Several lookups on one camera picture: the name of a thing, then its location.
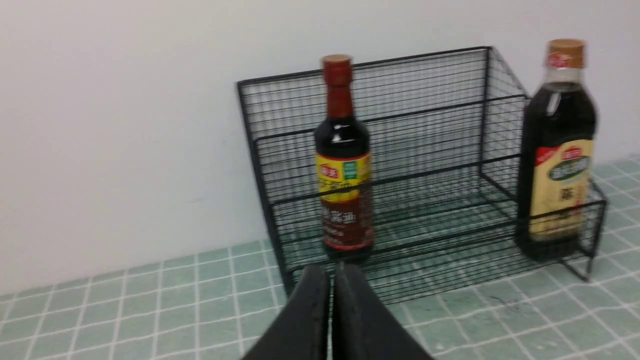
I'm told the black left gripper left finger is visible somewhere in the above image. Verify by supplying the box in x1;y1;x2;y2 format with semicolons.
243;265;331;360

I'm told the soy sauce bottle red cap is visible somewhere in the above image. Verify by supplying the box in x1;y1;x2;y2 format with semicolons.
314;54;375;263

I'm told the vinegar bottle gold cap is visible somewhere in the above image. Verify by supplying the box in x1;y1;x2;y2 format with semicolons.
515;38;598;261

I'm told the black wire mesh shelf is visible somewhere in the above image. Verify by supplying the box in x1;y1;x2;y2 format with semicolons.
236;45;608;304

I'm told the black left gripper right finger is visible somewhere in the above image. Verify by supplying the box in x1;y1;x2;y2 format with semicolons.
332;262;433;360

